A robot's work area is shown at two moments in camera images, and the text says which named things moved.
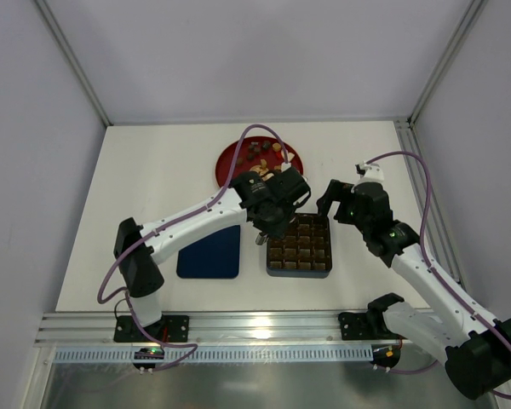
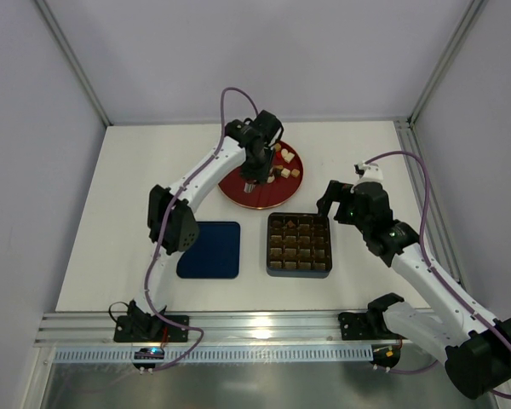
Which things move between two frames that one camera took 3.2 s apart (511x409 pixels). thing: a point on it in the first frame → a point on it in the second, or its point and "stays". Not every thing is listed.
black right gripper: x=338 y=196 stays
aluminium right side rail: x=436 y=235 stays
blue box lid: x=214 y=255 stays
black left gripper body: x=293 y=187 → x=255 y=171
